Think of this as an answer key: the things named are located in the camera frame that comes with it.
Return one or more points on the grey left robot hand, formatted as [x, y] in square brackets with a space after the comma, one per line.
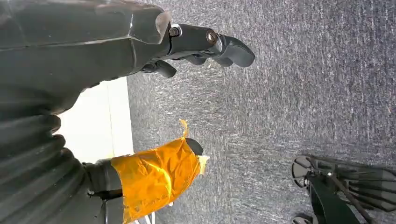
[77, 40]

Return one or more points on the white desk side panel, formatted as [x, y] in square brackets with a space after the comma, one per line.
[99, 123]

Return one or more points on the black wheeled chair base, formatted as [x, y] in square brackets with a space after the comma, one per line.
[340, 191]

